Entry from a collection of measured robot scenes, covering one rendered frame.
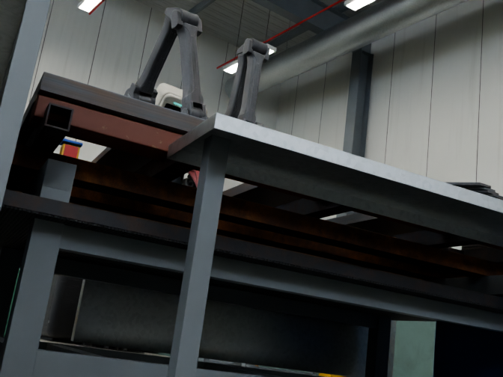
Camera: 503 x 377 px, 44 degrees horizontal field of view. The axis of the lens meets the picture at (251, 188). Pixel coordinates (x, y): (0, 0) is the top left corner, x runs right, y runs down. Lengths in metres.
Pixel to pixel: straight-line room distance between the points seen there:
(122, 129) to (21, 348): 0.50
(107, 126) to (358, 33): 9.91
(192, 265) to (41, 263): 0.33
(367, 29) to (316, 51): 1.28
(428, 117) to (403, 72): 1.28
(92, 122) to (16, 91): 0.25
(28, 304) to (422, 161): 10.28
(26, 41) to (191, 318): 0.59
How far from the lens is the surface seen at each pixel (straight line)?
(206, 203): 1.22
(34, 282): 1.34
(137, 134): 1.42
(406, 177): 1.35
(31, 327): 1.34
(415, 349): 10.66
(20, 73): 1.22
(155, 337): 2.21
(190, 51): 2.26
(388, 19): 10.75
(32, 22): 1.26
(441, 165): 11.01
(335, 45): 11.56
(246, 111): 2.58
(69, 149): 1.97
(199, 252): 1.20
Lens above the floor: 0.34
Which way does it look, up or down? 15 degrees up
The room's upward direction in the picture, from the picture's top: 8 degrees clockwise
